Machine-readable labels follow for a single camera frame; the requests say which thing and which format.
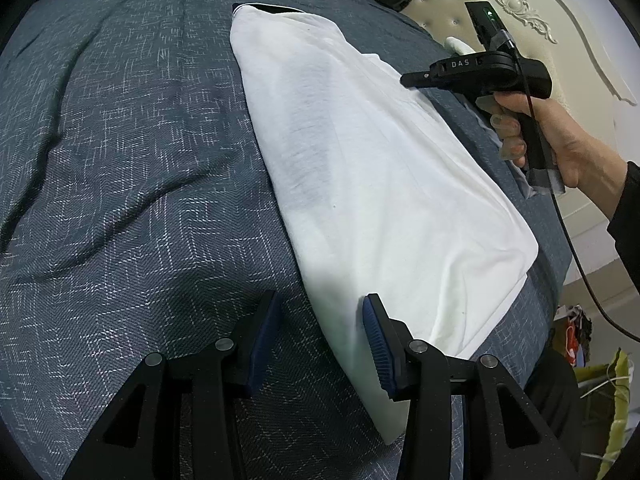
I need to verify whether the cream tufted headboard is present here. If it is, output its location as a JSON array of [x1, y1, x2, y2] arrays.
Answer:
[[400, 0, 640, 222]]

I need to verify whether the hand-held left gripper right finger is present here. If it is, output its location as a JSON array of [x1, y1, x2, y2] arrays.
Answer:
[[362, 293, 581, 480]]

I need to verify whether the person's right forearm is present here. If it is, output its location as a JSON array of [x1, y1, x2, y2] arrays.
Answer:
[[575, 152, 640, 297]]

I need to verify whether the blue patterned bed blanket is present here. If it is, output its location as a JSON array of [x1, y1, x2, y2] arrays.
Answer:
[[0, 0, 574, 480]]

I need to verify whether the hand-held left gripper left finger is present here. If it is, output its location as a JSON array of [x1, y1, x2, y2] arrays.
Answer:
[[62, 290, 281, 480]]

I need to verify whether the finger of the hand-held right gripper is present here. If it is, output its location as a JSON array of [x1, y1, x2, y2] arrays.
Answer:
[[399, 61, 442, 90]]

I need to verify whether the yellow-green cloth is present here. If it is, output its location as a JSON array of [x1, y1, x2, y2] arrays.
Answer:
[[574, 349, 632, 480]]

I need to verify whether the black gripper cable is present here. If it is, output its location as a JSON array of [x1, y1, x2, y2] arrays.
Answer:
[[504, 39, 640, 345]]

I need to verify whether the person's right hand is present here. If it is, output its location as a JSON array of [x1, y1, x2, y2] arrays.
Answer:
[[488, 93, 610, 190]]

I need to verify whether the white polo shirt black collar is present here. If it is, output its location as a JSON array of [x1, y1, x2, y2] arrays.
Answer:
[[229, 2, 541, 447]]

